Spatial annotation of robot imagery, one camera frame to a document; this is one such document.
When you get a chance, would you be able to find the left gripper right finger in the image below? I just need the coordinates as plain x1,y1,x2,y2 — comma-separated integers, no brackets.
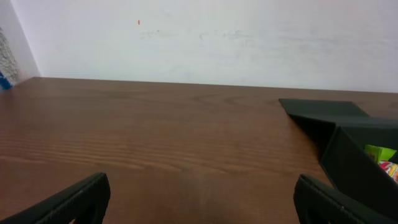
294,174,397,224

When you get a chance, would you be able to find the Haribo gummy bag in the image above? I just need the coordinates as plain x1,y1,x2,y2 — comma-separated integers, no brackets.
364,144,397,182

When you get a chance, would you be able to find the blue object at wall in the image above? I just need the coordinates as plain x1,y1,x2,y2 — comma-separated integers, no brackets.
0,72,12,90

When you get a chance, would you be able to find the black gift box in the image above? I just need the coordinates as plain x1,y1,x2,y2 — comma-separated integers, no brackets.
279,98,397,220

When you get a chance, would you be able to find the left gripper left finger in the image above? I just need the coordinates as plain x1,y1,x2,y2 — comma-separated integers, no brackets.
1,172,111,224

